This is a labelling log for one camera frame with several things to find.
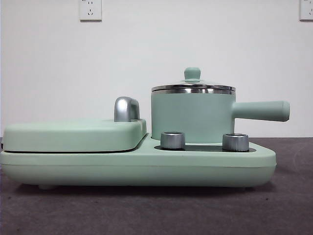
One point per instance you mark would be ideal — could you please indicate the glass pot lid green knob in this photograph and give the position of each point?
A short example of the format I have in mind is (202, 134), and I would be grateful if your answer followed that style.
(192, 73)

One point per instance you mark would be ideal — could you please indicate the silver control knob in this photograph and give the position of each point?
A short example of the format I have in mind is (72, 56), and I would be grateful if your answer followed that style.
(235, 142)
(172, 140)

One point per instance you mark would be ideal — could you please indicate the green breakfast machine base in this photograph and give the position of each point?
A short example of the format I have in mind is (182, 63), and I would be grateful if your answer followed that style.
(146, 166)

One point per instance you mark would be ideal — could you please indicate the white wall socket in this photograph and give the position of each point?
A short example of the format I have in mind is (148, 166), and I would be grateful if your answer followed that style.
(90, 11)
(306, 9)

